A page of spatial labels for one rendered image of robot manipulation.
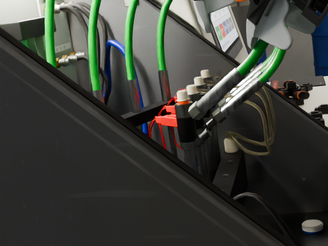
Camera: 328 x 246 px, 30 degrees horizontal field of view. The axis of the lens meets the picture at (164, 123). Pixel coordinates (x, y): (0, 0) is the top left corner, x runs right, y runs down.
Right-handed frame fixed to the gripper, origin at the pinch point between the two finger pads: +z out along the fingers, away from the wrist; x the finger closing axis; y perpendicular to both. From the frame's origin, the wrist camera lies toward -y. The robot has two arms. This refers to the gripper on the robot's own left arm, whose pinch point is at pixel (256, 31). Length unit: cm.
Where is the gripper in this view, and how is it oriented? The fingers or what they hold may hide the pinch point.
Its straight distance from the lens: 76.2
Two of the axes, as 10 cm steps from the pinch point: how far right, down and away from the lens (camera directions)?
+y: 6.9, 6.6, -2.9
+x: 6.8, -4.5, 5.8
